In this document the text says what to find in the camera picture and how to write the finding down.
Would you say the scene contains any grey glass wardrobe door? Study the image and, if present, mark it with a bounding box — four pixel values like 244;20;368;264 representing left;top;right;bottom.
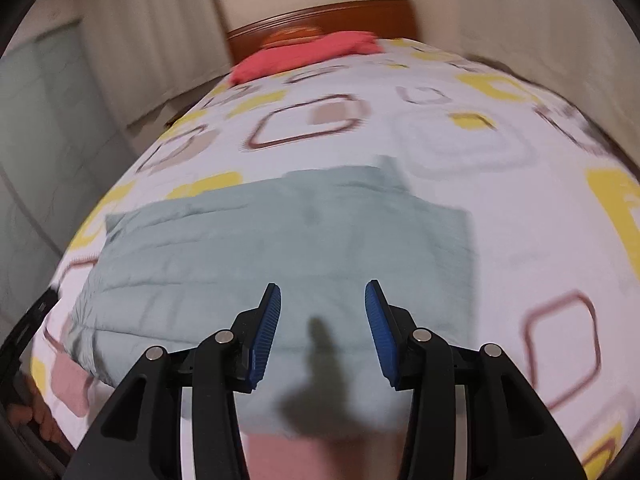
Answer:
0;24;134;335

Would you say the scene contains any red pillow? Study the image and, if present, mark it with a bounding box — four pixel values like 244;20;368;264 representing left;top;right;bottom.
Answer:
229;30;384;86

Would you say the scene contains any white striped curtain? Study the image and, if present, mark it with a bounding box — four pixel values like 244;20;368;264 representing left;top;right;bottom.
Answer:
76;0;231;126

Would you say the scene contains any mint green quilted jacket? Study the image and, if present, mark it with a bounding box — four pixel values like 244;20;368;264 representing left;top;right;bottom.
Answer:
63;157;475;438

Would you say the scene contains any person's left hand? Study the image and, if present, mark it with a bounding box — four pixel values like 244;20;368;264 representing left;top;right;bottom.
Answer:
6;374;75;455

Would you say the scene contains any brown wooden headboard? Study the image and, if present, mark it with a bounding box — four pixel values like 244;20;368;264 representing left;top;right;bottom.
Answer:
227;0;420;64

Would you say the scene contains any white patterned bed sheet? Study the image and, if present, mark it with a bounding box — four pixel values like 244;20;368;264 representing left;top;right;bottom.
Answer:
32;39;639;478

